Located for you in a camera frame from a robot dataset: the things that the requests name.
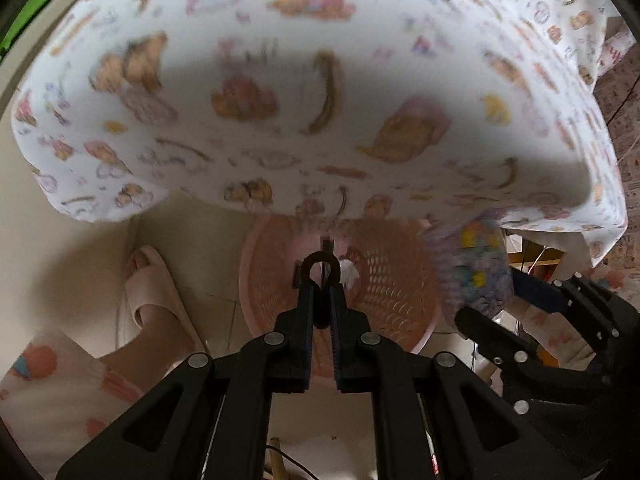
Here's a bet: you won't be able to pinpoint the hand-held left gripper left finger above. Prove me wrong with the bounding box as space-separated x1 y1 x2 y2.
55 280 316 480

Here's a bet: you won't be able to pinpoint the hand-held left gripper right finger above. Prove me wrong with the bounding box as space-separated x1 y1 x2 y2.
327 280 576 480

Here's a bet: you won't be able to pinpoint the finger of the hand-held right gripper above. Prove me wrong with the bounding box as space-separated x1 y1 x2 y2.
455 305 617 406
510 266 636 356

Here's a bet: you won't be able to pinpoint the colourful tissue packet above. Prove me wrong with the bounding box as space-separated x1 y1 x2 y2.
425 212 516 318

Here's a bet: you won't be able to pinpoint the pink plastic basket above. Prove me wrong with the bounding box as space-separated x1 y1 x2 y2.
239 215 443 388

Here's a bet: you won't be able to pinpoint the black ring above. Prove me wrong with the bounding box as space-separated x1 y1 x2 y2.
292 252 342 328

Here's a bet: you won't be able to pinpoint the person's foot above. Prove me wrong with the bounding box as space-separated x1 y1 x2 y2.
97 252 201 376

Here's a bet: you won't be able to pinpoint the pink slipper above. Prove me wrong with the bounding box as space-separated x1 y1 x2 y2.
122 245 201 351

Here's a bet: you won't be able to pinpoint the pink patterned cloth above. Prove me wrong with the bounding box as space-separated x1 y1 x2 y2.
592 15 640 181

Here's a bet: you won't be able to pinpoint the bear print tablecloth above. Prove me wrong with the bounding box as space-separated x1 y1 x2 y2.
10 0 628 268

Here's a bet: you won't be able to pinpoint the printed pajama pants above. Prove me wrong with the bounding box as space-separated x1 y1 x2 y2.
0 330 146 480

